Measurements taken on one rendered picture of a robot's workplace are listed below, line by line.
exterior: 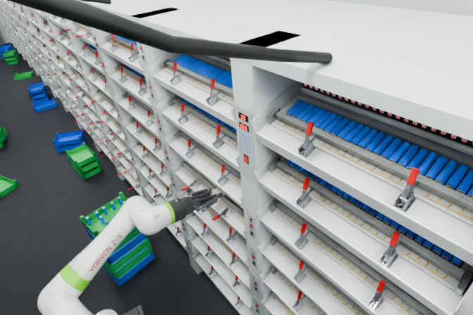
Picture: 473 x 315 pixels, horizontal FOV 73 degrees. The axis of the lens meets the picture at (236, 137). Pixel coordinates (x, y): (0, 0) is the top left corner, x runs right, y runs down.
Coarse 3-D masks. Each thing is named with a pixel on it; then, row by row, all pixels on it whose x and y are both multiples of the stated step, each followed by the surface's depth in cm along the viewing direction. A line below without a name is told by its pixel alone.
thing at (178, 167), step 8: (184, 160) 175; (176, 168) 174; (192, 168) 173; (184, 176) 171; (200, 184) 163; (232, 200) 150; (216, 208) 150; (224, 208) 148; (240, 208) 145; (224, 216) 145; (232, 216) 144; (232, 224) 141; (240, 224) 140; (240, 232) 137
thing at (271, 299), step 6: (270, 294) 148; (264, 300) 146; (270, 300) 148; (276, 300) 147; (270, 306) 147; (276, 306) 146; (282, 306) 144; (276, 312) 144; (282, 312) 143; (288, 312) 142
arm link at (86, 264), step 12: (132, 204) 130; (120, 216) 130; (108, 228) 128; (120, 228) 128; (132, 228) 132; (96, 240) 126; (108, 240) 126; (120, 240) 129; (84, 252) 124; (96, 252) 124; (108, 252) 126; (72, 264) 122; (84, 264) 122; (96, 264) 124; (84, 276) 121
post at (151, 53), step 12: (156, 12) 140; (144, 48) 139; (144, 72) 151; (156, 84) 148; (156, 96) 151; (156, 108) 157; (156, 120) 165; (168, 132) 162; (168, 168) 181; (180, 180) 180; (192, 228) 202; (192, 252) 214; (192, 264) 227
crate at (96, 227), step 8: (120, 192) 220; (112, 200) 218; (112, 208) 219; (120, 208) 218; (88, 216) 208; (104, 216) 213; (112, 216) 212; (88, 224) 208; (96, 224) 207; (104, 224) 206; (96, 232) 193
